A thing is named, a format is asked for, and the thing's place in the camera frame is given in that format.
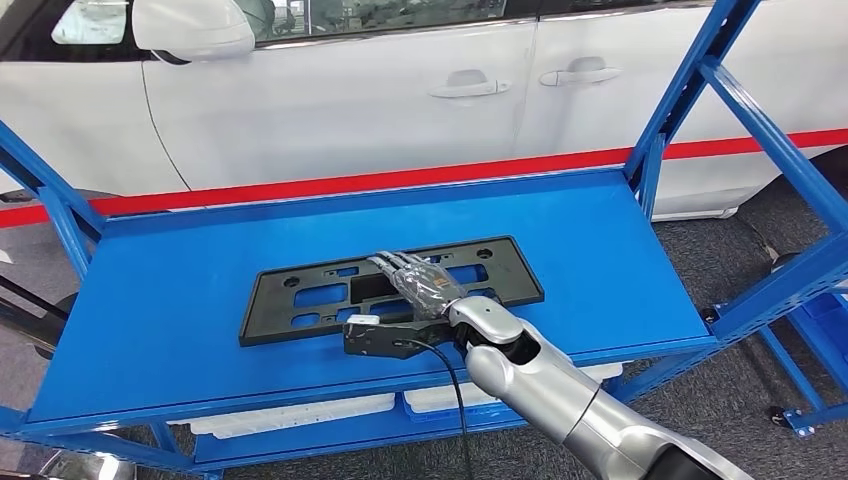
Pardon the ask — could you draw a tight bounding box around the white plastic bin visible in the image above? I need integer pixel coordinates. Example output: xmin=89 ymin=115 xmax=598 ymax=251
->
xmin=404 ymin=360 xmax=625 ymax=415
xmin=168 ymin=394 xmax=397 ymax=441

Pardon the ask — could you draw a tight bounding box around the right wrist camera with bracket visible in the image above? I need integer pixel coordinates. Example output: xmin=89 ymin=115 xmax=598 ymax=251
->
xmin=342 ymin=314 xmax=465 ymax=360

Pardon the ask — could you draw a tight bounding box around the white car with red stripe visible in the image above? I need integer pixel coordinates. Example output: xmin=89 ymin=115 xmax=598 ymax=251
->
xmin=0 ymin=0 xmax=848 ymax=230

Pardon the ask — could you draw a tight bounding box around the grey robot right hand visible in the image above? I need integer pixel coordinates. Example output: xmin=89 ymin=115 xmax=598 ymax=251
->
xmin=366 ymin=250 xmax=468 ymax=321

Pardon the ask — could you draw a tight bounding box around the blue metal shelf rack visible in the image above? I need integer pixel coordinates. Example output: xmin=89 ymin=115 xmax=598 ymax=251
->
xmin=0 ymin=0 xmax=848 ymax=480

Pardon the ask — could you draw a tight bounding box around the chrome stanchion pole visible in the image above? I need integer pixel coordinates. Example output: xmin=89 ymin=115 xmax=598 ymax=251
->
xmin=0 ymin=294 xmax=71 ymax=356

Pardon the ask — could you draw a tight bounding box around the black plastic plate part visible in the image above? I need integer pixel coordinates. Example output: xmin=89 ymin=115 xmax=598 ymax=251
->
xmin=238 ymin=235 xmax=546 ymax=348

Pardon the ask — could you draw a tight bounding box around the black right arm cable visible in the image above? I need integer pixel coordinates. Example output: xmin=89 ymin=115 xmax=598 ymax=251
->
xmin=410 ymin=339 xmax=473 ymax=480

